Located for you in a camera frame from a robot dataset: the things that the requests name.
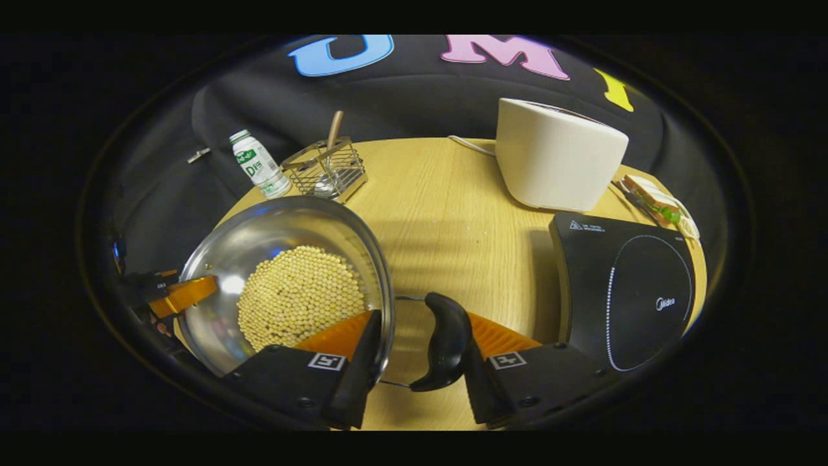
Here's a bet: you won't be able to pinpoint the black power cable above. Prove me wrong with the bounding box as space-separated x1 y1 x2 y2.
611 180 654 216

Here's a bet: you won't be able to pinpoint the black induction cooktop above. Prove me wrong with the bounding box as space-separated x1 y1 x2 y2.
549 211 698 373

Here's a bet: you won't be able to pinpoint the black backdrop cloth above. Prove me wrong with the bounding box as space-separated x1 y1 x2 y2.
97 36 667 272

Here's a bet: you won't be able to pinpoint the white drink bottle green label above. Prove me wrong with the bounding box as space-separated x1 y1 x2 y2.
229 129 292 199

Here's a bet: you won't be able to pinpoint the wire mesh basket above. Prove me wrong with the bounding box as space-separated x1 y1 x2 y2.
281 136 368 203

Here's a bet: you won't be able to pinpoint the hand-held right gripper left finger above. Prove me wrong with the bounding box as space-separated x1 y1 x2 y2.
223 309 382 431

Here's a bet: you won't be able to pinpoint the stainless steel pot black handles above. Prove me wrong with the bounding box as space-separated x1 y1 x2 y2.
176 196 473 393

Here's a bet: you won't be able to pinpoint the white toaster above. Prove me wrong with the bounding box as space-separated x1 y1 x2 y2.
495 97 629 213

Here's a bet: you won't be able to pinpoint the pile of soybeans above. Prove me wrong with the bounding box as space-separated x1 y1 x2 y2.
237 246 367 353

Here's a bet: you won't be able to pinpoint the white toaster cable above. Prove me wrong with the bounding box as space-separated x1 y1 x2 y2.
448 135 497 157

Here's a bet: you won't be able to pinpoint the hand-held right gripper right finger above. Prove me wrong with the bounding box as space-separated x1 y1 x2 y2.
463 312 622 428

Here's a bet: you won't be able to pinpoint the wooden stick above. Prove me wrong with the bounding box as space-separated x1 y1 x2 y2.
325 110 345 153

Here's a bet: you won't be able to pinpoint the sandwich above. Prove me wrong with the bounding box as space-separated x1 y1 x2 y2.
618 173 701 240

